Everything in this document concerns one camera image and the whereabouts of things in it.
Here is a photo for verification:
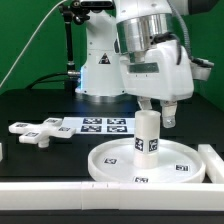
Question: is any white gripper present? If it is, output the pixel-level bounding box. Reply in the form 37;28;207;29
120;40;194;128

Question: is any white round table top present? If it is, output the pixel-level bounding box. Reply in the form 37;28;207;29
88;138;206;183

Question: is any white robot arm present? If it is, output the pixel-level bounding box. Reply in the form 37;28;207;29
80;0;220;128

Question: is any white marker sheet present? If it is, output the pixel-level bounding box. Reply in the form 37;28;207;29
62;117;135;135

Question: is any white right fence bar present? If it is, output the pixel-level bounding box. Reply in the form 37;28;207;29
198;144;224;184

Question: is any white fence bar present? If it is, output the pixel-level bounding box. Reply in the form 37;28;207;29
0;143;3;162
198;144;224;184
0;182;224;211

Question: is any white cross-shaped table base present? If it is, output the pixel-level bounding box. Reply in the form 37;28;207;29
8;118;76;148

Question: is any white front fence bar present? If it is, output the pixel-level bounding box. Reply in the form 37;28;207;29
0;182;224;211

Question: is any white left fence bar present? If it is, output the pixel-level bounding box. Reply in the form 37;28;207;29
0;143;3;162

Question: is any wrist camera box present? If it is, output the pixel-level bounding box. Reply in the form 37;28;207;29
191;58;214;81

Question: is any black cable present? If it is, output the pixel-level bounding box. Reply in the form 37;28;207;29
25;72;71;90

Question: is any black camera on mount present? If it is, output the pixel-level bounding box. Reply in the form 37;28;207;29
73;0;115;10

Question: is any white cable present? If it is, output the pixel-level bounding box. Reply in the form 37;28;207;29
0;0;68;88

